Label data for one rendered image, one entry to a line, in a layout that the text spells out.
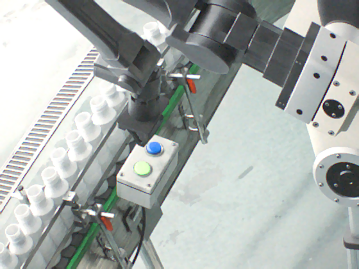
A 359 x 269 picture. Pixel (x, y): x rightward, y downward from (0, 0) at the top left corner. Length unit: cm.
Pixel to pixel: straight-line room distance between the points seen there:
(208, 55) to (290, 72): 12
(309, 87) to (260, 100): 251
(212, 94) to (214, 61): 110
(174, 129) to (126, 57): 68
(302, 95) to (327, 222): 191
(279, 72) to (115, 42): 38
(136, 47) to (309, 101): 41
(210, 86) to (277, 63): 114
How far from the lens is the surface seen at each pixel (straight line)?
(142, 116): 155
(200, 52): 112
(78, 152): 177
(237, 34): 110
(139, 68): 142
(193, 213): 317
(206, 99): 220
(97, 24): 135
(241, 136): 343
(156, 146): 173
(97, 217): 168
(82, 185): 178
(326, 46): 108
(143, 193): 169
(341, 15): 119
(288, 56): 108
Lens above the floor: 220
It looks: 38 degrees down
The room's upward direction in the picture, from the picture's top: 19 degrees counter-clockwise
